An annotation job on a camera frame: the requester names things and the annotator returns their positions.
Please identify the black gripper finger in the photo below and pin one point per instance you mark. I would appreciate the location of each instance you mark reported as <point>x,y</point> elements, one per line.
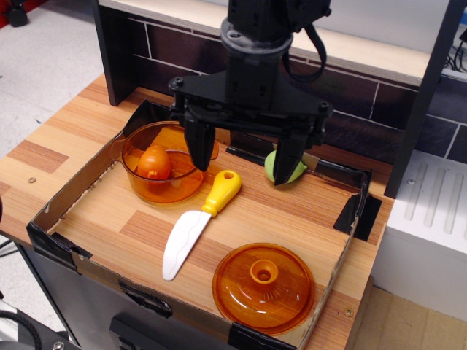
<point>200,139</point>
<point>289,154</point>

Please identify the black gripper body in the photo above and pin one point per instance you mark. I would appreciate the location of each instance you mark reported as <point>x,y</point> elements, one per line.
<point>251,95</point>

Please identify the dark brick-pattern backsplash shelf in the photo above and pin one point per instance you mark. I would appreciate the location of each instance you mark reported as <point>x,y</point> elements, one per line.
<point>370,114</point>

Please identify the orange toy carrot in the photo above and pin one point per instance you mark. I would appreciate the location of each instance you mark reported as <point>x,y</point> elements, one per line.
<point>154,163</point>

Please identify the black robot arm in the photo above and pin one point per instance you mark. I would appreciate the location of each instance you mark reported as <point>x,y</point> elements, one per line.
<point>265,20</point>

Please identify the white grooved side panel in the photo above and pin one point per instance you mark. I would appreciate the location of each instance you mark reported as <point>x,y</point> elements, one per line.
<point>422,257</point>

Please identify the cardboard fence with black tape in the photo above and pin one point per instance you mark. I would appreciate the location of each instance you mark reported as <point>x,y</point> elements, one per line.
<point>96,226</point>

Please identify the black metal frame base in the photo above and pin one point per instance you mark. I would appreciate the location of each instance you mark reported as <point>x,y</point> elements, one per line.
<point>20,331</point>

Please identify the orange transparent pot lid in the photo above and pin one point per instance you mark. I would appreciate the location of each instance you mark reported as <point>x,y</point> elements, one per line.
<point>265,287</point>

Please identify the toy knife yellow handle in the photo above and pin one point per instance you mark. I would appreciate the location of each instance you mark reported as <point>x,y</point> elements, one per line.
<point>191,224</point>

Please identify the green toy pear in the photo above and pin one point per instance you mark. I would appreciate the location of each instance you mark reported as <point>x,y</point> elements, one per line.
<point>269,168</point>

